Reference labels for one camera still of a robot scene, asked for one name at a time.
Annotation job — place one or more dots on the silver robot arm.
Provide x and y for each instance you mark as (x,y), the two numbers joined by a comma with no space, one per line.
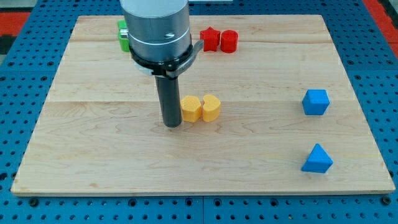
(159,34)

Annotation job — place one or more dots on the blue cube block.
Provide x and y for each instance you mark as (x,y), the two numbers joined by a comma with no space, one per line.
(315,102)

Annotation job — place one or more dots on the blue triangle block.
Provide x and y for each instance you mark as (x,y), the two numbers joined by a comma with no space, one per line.
(318,161)

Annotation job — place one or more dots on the yellow hexagon block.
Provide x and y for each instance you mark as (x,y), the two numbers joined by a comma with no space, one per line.
(191,108)

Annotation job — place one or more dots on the yellow heart block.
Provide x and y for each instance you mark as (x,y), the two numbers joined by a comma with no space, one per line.
(211,108)

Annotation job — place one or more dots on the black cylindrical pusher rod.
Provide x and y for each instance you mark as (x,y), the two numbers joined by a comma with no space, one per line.
(169,99)

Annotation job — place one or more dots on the wooden board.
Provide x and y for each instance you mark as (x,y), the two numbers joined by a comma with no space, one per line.
(100,132)

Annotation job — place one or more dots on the red star block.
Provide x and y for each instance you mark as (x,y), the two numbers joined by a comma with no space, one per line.
(211,38)

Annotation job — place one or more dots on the red cylinder block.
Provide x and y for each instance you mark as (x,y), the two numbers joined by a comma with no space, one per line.
(229,41)

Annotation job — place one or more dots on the green block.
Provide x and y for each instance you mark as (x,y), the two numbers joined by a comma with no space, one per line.
(123,36)

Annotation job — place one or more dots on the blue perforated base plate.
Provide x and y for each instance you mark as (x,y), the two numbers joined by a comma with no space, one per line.
(34,35)

